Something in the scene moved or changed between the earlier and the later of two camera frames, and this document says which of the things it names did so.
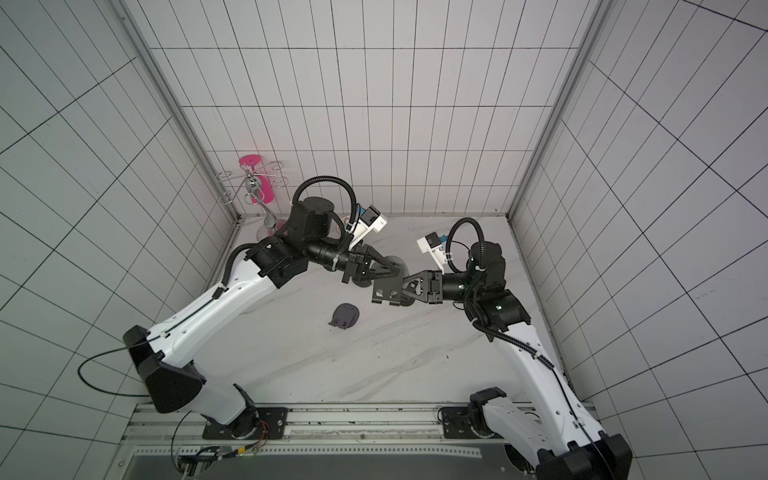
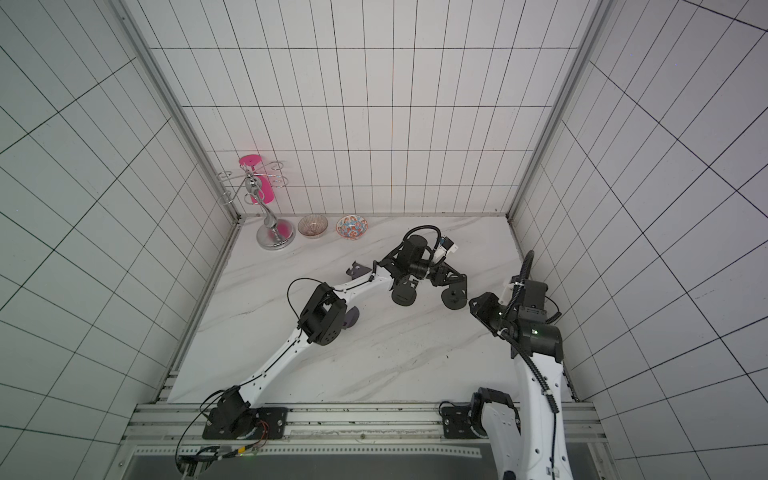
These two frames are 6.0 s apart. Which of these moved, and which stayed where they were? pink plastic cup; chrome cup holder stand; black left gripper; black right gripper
Moved: black right gripper; black left gripper
Stayed: chrome cup holder stand; pink plastic cup
